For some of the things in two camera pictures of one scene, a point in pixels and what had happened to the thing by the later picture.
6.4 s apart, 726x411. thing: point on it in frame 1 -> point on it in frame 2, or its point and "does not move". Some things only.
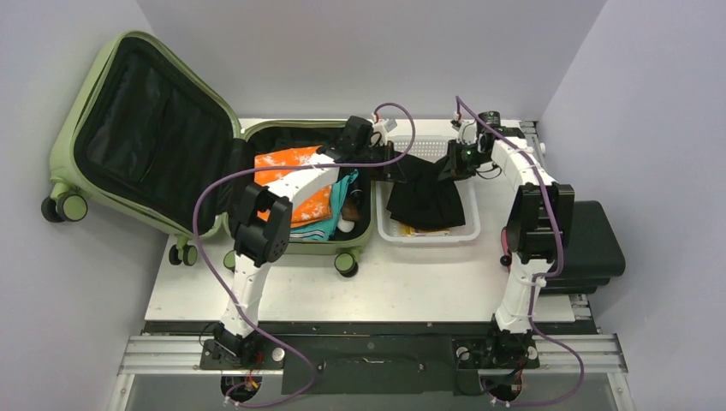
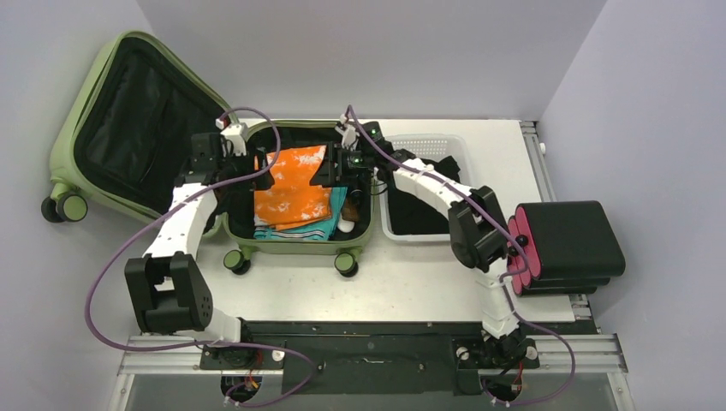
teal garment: (324, 231) does not move
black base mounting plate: (368, 358) does not move
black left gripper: (386, 151) -> (259, 162)
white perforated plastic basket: (433, 147) does not move
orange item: (315, 206) does not move
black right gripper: (451, 158) -> (330, 172)
